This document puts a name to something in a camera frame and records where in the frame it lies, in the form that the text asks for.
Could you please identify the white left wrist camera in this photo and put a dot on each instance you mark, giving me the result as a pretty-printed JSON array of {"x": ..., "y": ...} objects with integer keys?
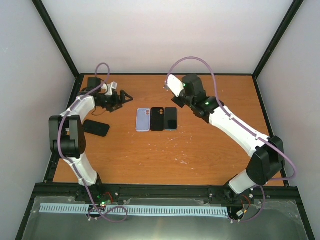
[{"x": 109, "y": 89}]

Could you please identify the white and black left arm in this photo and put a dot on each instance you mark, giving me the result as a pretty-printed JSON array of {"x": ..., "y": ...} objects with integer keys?
[{"x": 67, "y": 130}]

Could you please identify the teal phone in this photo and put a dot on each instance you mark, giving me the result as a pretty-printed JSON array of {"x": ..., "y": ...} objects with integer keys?
[{"x": 170, "y": 118}]

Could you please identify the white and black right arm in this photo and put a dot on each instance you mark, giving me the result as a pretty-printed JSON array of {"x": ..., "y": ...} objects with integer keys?
[{"x": 266, "y": 153}]

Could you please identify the black right frame post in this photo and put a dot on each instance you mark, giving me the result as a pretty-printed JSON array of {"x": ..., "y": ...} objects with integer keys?
[{"x": 285, "y": 23}]

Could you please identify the black frame post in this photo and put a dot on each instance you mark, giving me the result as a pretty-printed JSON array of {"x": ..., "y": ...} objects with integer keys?
[
  {"x": 47, "y": 20},
  {"x": 285, "y": 23}
]

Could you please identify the black left frame post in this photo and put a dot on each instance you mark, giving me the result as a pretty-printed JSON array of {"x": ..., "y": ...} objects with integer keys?
[{"x": 47, "y": 20}]

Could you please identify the black phone case with ring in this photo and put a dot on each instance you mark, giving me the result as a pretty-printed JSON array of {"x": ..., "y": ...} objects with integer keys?
[{"x": 157, "y": 119}]

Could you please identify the lilac phone case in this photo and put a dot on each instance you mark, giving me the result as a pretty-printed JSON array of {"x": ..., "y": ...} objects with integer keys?
[{"x": 142, "y": 120}]

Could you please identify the black frame rail base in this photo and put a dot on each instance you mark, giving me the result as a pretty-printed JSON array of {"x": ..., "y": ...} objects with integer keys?
[{"x": 122, "y": 192}]

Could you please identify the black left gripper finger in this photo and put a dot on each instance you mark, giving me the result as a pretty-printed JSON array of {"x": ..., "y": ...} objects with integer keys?
[
  {"x": 114, "y": 108},
  {"x": 125, "y": 97}
]

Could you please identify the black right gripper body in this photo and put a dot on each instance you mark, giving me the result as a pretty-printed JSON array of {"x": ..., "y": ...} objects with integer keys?
[{"x": 177, "y": 102}]

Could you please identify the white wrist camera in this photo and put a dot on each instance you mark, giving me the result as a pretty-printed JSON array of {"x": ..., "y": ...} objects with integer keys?
[
  {"x": 173, "y": 84},
  {"x": 109, "y": 89}
]

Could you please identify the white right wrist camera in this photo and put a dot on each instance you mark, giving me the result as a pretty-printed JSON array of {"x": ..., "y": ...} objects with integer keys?
[{"x": 173, "y": 84}]

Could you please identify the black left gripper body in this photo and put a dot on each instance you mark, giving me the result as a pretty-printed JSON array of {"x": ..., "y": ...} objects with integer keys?
[{"x": 109, "y": 103}]

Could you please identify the black phone case on table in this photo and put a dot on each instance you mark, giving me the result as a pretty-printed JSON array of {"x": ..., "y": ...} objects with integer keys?
[{"x": 96, "y": 128}]

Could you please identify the light blue cable duct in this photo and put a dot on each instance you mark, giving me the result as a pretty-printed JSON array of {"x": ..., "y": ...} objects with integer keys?
[{"x": 138, "y": 210}]

